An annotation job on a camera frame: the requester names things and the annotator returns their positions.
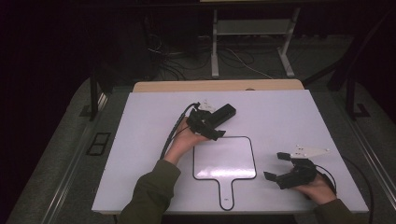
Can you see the black whiteboard eraser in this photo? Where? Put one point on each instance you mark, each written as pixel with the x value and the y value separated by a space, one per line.
pixel 224 112

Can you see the black rectangular floor frame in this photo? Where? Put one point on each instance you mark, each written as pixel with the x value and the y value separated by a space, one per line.
pixel 98 143

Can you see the person's left hand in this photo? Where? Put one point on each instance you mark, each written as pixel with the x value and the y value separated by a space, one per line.
pixel 182 141

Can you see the white handheld whiteboard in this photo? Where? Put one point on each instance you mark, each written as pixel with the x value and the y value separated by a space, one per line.
pixel 224 155

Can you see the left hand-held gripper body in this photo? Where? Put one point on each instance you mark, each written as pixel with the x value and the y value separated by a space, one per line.
pixel 199 121

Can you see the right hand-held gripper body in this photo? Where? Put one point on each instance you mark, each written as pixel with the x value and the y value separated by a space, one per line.
pixel 300 172

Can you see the person's right hand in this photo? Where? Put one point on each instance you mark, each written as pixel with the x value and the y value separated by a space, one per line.
pixel 320 189

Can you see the black metal stand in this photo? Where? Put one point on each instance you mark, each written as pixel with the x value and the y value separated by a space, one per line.
pixel 93 96
pixel 351 93

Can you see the wooden table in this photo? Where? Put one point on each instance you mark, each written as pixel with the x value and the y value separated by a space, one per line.
pixel 218 85

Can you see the white metal stand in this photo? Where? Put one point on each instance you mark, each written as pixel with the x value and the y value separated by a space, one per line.
pixel 249 27

